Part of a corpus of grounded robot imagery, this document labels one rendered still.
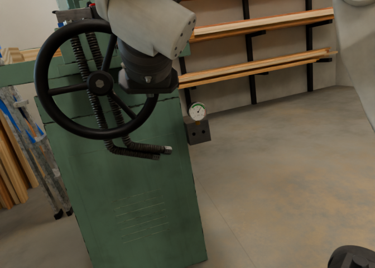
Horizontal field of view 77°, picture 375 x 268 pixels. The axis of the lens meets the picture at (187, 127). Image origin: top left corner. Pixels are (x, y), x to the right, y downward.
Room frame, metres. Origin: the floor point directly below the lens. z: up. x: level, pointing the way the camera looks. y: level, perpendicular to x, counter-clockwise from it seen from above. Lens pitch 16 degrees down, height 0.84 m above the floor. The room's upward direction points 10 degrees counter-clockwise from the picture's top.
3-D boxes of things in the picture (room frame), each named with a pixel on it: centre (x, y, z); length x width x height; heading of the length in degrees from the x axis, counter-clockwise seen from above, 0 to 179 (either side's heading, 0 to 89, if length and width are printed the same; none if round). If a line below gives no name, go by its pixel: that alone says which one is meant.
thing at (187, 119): (0.84, -0.03, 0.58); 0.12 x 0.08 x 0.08; 11
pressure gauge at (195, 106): (0.77, -0.04, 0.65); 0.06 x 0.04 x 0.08; 101
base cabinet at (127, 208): (1.05, 0.28, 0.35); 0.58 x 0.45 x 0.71; 11
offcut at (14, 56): (0.76, 0.48, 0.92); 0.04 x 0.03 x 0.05; 73
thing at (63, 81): (0.87, 0.25, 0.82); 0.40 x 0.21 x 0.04; 101
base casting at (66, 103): (1.05, 0.28, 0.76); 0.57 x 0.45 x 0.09; 11
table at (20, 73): (0.82, 0.25, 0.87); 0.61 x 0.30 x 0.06; 101
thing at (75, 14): (0.74, 0.23, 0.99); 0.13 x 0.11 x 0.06; 101
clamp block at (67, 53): (0.74, 0.24, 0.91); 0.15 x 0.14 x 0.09; 101
